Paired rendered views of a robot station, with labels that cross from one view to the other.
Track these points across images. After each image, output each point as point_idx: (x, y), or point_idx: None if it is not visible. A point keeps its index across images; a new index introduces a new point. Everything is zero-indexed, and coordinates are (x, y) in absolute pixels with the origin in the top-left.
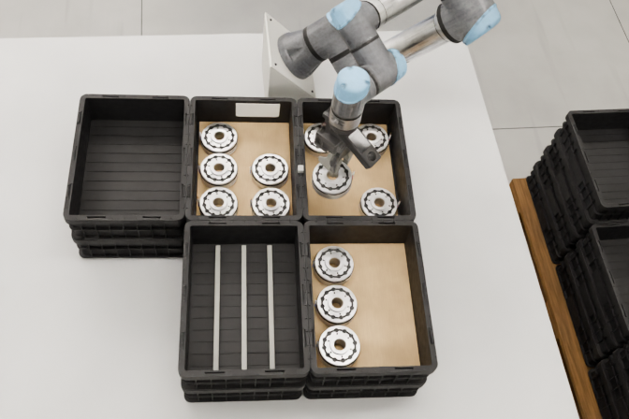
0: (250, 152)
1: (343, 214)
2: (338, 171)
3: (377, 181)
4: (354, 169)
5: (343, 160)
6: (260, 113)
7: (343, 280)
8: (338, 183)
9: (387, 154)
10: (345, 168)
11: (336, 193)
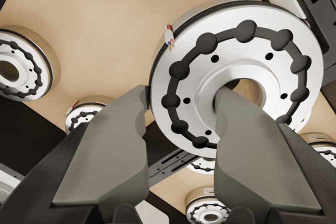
0: (194, 174)
1: None
2: (221, 98)
3: None
4: (90, 47)
5: (144, 110)
6: (144, 208)
7: None
8: (258, 55)
9: (3, 16)
10: (169, 79)
11: (309, 28)
